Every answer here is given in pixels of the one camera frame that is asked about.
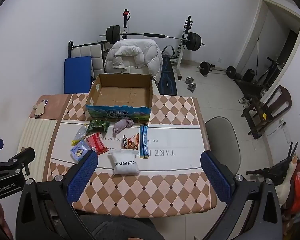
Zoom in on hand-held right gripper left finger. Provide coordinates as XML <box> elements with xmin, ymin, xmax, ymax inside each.
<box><xmin>16</xmin><ymin>150</ymin><xmax>98</xmax><ymax>240</ymax></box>

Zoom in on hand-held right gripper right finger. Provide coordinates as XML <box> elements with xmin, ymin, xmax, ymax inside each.
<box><xmin>200</xmin><ymin>150</ymin><xmax>283</xmax><ymax>240</ymax></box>

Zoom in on blue cartoon tissue pack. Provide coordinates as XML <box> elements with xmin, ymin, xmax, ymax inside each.
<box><xmin>70</xmin><ymin>140</ymin><xmax>92</xmax><ymax>161</ymax></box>

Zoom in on red snack packet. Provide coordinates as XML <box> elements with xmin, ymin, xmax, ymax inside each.
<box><xmin>86</xmin><ymin>132</ymin><xmax>109</xmax><ymax>155</ymax></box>

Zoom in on clear plastic bag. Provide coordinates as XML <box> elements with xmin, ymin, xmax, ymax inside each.
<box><xmin>71</xmin><ymin>124</ymin><xmax>89</xmax><ymax>147</ymax></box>

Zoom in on white pillow pouch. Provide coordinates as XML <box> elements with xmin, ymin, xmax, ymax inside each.
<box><xmin>107</xmin><ymin>149</ymin><xmax>140</xmax><ymax>175</ymax></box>

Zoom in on green snack packet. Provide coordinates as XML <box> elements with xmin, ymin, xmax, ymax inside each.
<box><xmin>87</xmin><ymin>119</ymin><xmax>110</xmax><ymax>133</ymax></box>

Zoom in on orange cartoon snack packet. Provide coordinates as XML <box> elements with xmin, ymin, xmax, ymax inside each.
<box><xmin>122</xmin><ymin>133</ymin><xmax>140</xmax><ymax>150</ymax></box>

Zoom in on grey sock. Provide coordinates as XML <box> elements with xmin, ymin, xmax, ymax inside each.
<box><xmin>112</xmin><ymin>117</ymin><xmax>134</xmax><ymax>135</ymax></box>

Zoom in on long blue stick packet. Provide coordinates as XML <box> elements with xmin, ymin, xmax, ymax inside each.
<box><xmin>139</xmin><ymin>124</ymin><xmax>150</xmax><ymax>159</ymax></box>

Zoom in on cardboard box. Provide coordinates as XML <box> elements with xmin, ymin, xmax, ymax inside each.
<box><xmin>85</xmin><ymin>74</ymin><xmax>154</xmax><ymax>125</ymax></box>

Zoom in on beige striped undercloth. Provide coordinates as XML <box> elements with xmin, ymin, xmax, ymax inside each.
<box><xmin>16</xmin><ymin>94</ymin><xmax>73</xmax><ymax>180</ymax></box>

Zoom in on grey round seat chair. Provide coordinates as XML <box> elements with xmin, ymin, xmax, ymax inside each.
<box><xmin>204</xmin><ymin>116</ymin><xmax>241</xmax><ymax>175</ymax></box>

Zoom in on flat cardboard piece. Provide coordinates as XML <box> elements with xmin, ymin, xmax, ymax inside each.
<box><xmin>33</xmin><ymin>101</ymin><xmax>47</xmax><ymax>118</ymax></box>

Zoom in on checkered printed tablecloth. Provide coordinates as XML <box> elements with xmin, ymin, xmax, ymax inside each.
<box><xmin>47</xmin><ymin>94</ymin><xmax>217</xmax><ymax>218</ymax></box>

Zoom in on person's dark grey pants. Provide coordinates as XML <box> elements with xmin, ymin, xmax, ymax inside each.
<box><xmin>79</xmin><ymin>214</ymin><xmax>165</xmax><ymax>240</ymax></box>

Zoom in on white plush goose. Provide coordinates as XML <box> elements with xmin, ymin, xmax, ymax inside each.
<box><xmin>275</xmin><ymin>156</ymin><xmax>300</xmax><ymax>208</ymax></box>

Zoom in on black router antennas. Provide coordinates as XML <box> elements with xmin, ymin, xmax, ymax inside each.
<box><xmin>287</xmin><ymin>141</ymin><xmax>298</xmax><ymax>158</ymax></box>

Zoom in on dark wooden chair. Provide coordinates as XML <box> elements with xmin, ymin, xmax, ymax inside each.
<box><xmin>241</xmin><ymin>85</ymin><xmax>293</xmax><ymax>139</ymax></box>

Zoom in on blue folded mat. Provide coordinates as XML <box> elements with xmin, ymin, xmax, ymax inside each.
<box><xmin>64</xmin><ymin>56</ymin><xmax>92</xmax><ymax>94</ymax></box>

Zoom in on black exercise machine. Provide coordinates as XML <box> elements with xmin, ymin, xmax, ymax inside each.
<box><xmin>234</xmin><ymin>56</ymin><xmax>285</xmax><ymax>100</ymax></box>

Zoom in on black box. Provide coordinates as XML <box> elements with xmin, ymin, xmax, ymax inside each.
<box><xmin>242</xmin><ymin>69</ymin><xmax>255</xmax><ymax>82</ymax></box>

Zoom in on black blue weight bench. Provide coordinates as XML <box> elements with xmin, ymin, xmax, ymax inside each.
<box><xmin>157</xmin><ymin>45</ymin><xmax>178</xmax><ymax>96</ymax></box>

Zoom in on short barbell with black plates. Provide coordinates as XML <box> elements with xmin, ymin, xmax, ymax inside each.
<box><xmin>197</xmin><ymin>61</ymin><xmax>238</xmax><ymax>78</ymax></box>

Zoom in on white padded chair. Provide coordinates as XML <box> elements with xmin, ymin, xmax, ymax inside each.
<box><xmin>71</xmin><ymin>44</ymin><xmax>104</xmax><ymax>78</ymax></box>

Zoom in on white down jacket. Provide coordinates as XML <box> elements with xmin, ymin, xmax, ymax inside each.
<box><xmin>104</xmin><ymin>39</ymin><xmax>163</xmax><ymax>83</ymax></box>

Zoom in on white barbell rack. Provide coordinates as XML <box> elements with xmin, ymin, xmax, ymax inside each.
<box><xmin>122</xmin><ymin>9</ymin><xmax>193</xmax><ymax>80</ymax></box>

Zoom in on long barbell with black plates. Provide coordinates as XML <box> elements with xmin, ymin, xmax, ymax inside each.
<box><xmin>99</xmin><ymin>25</ymin><xmax>206</xmax><ymax>52</ymax></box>

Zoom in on black metal frame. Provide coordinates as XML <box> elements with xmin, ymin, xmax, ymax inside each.
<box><xmin>68</xmin><ymin>41</ymin><xmax>103</xmax><ymax>58</ymax></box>

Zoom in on white door frame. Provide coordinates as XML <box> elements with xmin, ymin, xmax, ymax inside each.
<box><xmin>236</xmin><ymin>0</ymin><xmax>300</xmax><ymax>80</ymax></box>

